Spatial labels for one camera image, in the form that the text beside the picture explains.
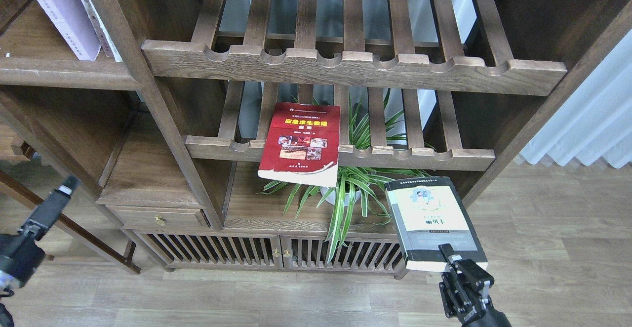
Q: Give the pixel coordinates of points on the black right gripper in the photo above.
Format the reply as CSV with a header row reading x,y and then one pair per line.
x,y
464,291

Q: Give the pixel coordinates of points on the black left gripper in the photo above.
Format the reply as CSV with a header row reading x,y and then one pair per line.
x,y
20,256

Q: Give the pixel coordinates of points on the yellow and black book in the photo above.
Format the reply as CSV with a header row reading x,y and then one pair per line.
x,y
428,212

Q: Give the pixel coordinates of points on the white and purple book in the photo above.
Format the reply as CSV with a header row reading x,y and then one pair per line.
x,y
71,20

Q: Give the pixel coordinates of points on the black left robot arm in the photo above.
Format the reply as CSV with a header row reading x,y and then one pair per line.
x,y
20,256

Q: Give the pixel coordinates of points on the white book upright on shelf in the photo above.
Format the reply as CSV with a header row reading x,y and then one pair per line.
x,y
102,33

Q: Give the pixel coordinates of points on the wooden furniture at left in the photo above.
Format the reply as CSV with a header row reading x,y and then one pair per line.
x,y
14,148

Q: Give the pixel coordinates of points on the brass drawer knob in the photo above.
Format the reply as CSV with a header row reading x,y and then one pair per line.
x,y
160,221

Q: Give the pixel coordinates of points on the green spider plant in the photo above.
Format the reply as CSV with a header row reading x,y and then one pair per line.
x,y
354,183

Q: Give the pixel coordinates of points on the dark wooden bookshelf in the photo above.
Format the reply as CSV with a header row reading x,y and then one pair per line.
x,y
178,127

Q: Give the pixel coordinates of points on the white curtain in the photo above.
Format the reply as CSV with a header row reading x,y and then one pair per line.
x,y
595,124

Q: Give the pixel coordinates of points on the red cover book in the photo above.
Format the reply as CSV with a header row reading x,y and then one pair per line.
x,y
302,145

